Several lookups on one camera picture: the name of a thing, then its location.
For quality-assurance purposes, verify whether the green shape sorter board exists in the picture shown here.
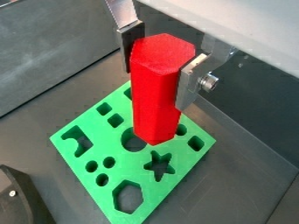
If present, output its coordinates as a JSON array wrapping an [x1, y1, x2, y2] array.
[[51, 83, 215, 224]]

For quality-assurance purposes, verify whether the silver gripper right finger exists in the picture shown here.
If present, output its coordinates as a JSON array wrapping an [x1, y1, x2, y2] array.
[[175, 34, 239, 111]]

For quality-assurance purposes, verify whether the black rounded device corner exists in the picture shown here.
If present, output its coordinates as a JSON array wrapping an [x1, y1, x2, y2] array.
[[0, 164, 56, 224]]

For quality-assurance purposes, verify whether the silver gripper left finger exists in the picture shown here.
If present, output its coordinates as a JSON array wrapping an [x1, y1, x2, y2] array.
[[104, 0, 145, 73]]

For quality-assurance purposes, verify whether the red hexagonal prism peg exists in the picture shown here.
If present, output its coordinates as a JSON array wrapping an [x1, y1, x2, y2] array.
[[129, 33, 195, 145]]

